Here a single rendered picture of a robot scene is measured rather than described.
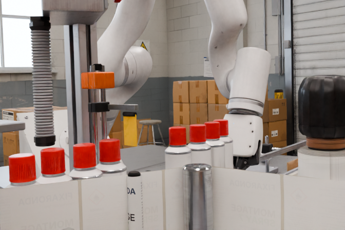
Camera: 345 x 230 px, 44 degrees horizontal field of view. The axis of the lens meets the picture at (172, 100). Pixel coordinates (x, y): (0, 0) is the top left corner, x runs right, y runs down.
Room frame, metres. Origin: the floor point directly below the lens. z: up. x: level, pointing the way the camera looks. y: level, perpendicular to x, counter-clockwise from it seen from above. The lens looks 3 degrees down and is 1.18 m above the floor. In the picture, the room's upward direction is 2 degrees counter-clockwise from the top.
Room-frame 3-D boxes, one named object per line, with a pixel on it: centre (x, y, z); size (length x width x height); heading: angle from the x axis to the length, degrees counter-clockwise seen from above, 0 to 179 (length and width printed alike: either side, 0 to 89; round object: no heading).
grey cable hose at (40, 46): (0.71, 0.21, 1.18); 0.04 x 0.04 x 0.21
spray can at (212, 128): (0.90, -0.08, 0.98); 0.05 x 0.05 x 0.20
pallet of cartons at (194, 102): (5.10, -0.69, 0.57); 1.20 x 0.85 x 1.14; 132
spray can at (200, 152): (0.86, -0.05, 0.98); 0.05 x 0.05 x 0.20
